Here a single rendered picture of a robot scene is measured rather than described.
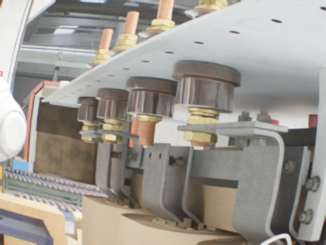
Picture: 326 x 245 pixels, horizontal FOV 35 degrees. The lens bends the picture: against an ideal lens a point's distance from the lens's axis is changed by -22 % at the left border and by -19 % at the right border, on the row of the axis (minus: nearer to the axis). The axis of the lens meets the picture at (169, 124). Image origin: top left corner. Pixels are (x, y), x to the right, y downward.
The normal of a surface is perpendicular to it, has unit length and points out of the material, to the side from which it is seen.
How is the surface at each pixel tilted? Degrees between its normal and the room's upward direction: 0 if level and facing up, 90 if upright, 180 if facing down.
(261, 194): 90
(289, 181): 90
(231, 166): 90
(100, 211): 90
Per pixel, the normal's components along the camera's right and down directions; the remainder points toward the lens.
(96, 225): -0.77, -0.14
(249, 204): -0.94, -0.14
